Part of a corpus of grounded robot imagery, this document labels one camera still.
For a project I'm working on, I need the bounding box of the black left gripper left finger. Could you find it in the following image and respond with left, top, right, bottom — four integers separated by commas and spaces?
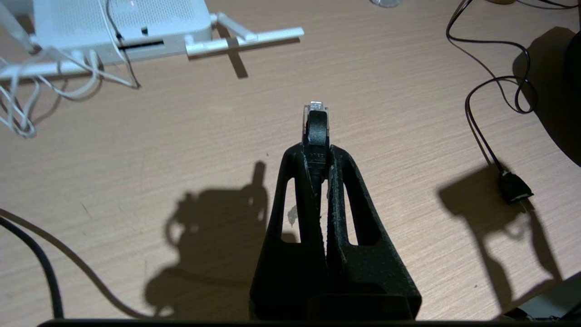
249, 143, 328, 321

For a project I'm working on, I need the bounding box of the black lamp power cable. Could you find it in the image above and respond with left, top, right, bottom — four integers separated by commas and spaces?
446, 0, 539, 206

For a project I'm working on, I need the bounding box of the thin white power cable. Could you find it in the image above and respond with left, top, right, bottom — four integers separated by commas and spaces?
0, 0, 142, 139

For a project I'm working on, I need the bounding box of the white router with antennas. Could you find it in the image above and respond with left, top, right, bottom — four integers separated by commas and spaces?
0, 0, 305, 82

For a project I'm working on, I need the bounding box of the black ethernet cable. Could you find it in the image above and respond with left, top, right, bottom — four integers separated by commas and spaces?
0, 101, 330, 319

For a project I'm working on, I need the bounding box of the black fabric bag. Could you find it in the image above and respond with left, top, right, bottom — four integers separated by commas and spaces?
562, 27, 581, 168

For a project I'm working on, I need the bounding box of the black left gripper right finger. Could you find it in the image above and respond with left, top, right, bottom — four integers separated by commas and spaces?
325, 144, 423, 321

